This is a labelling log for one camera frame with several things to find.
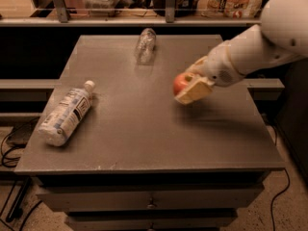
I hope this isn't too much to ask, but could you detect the clear crumpled plastic bottle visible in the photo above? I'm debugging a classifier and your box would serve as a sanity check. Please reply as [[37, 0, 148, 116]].
[[135, 28, 156, 64]]

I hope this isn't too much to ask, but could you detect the grey drawer cabinet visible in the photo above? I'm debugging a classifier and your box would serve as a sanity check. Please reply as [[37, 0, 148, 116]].
[[13, 34, 287, 231]]

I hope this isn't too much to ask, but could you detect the upper grey drawer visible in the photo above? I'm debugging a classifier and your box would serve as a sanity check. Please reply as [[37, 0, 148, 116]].
[[37, 184, 264, 213]]

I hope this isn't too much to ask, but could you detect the dark power adapter box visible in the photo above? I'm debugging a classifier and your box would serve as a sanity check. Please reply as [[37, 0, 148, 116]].
[[6, 124, 34, 147]]

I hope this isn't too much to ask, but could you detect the lower grey drawer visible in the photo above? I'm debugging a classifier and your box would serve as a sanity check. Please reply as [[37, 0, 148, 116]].
[[65, 209, 237, 231]]

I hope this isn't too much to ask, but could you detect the colourful snack bag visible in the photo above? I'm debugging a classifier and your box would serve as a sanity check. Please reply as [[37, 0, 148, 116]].
[[199, 0, 264, 18]]

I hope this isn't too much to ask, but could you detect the black cable right floor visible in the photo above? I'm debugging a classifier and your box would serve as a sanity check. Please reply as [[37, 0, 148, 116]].
[[269, 125, 291, 231]]

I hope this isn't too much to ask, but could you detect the labelled white water bottle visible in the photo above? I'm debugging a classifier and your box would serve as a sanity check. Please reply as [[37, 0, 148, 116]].
[[38, 80, 95, 146]]

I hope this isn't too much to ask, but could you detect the metal shelf rack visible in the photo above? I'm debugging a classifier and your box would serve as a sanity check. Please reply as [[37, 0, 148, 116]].
[[0, 0, 269, 27]]

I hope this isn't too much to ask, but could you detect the grey drawer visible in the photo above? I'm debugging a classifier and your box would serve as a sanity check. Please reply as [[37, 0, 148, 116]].
[[37, 184, 264, 213], [65, 209, 237, 231]]

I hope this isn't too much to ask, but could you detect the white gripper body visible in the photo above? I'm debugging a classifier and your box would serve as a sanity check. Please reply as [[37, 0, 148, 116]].
[[202, 40, 244, 87]]

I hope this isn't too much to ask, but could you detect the red apple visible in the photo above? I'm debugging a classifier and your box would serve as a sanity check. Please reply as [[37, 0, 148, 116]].
[[173, 73, 189, 95]]

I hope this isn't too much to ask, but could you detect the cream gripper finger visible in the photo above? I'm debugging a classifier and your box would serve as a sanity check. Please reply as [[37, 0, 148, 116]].
[[174, 73, 215, 105], [186, 56, 208, 75]]

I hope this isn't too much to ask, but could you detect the black cables left floor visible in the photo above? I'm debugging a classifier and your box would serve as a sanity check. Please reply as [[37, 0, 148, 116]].
[[0, 117, 42, 231]]

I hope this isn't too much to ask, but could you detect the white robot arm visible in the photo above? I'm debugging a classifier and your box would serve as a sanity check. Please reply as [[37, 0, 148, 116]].
[[174, 0, 308, 105]]

